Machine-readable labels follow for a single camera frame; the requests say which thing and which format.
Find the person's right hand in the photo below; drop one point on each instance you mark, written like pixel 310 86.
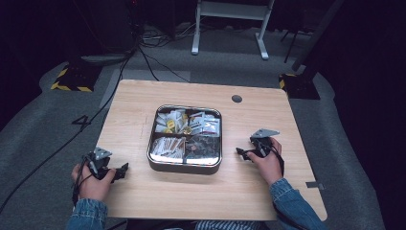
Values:
pixel 269 167

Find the grey tape strip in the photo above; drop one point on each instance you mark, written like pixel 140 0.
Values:
pixel 314 185

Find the person's striped clothing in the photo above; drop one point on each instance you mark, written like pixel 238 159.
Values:
pixel 226 225

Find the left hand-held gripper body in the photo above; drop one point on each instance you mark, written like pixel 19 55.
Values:
pixel 100 154

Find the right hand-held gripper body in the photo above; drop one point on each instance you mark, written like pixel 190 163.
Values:
pixel 262 140

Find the black yellow striped stand base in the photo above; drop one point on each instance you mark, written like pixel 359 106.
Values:
pixel 75 80

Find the pile of white grey packets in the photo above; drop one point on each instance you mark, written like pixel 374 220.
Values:
pixel 206 124

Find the person's left hand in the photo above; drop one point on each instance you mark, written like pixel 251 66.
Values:
pixel 92 187

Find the stack of brown white sachets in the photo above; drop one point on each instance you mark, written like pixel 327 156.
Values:
pixel 168 147

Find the white metal stand frame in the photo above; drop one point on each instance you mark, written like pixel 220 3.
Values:
pixel 231 11

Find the pile of dark packets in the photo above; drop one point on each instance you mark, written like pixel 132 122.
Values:
pixel 202 148

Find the square metal compartment tray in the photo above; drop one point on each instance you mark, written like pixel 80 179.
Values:
pixel 184 168

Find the grey round table grommet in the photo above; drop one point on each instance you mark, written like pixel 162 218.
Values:
pixel 236 98

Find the dark equipment box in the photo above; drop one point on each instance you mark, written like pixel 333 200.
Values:
pixel 118 22

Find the black stand base with pole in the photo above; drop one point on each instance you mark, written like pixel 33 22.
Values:
pixel 301 86

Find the pile of white yellow packets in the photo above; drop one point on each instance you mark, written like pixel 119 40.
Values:
pixel 170 123

